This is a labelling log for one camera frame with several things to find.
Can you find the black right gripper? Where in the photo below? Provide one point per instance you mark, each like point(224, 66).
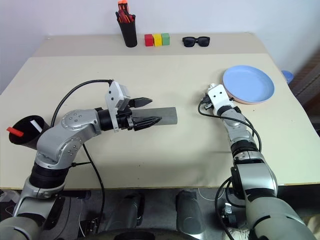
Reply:
point(207, 103)

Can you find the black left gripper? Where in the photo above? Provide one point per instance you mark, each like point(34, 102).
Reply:
point(125, 117)

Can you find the grey glasses case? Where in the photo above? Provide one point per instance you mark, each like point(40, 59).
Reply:
point(167, 116)

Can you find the blue plate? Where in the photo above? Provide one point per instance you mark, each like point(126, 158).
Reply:
point(247, 82)

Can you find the white marker with black cap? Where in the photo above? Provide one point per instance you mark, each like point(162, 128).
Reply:
point(36, 125)

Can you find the red and black pen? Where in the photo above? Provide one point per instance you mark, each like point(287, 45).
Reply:
point(15, 131)

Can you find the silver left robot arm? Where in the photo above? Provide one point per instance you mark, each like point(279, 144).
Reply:
point(72, 130)

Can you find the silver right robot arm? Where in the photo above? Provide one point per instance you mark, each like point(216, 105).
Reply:
point(257, 175)

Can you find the pink plate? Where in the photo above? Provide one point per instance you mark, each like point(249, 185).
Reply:
point(246, 102)

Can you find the black sunglasses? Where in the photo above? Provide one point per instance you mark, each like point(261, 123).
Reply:
point(189, 42)

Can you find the red block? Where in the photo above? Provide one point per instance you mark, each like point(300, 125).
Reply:
point(148, 41)

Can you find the yellow block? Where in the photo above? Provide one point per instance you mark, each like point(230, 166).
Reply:
point(157, 40)

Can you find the green block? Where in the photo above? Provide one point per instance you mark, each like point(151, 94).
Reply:
point(165, 39)

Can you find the tall black pen holder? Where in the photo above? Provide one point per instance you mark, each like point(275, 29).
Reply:
point(128, 35)

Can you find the blue round object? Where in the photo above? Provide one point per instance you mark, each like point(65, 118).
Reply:
point(287, 76)

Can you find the black pen in holder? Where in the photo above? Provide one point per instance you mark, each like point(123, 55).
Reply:
point(133, 17)
point(117, 15)

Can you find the dark rounded grey shape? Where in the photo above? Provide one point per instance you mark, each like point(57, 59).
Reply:
point(188, 212)
point(131, 210)

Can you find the red pen in holder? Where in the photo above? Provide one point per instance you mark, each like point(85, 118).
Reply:
point(123, 16)

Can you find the orange capped marker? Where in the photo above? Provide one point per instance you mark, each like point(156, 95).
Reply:
point(123, 4)

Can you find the black device with silver label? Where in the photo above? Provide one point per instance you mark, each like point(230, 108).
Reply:
point(228, 212)

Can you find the wide black pen cup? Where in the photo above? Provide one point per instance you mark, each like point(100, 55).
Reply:
point(25, 125)

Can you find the dark curved rim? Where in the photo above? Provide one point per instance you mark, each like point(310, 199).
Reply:
point(142, 235)

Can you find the black plug cluster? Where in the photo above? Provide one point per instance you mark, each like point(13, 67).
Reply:
point(91, 225)

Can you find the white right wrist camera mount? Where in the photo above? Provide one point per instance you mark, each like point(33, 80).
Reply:
point(220, 97)

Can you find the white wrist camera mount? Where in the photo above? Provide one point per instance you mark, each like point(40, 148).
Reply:
point(220, 97)
point(112, 100)

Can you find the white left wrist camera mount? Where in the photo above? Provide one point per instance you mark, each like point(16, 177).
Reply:
point(112, 100)

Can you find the black table frame bar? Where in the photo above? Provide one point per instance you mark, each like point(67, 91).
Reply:
point(77, 194)

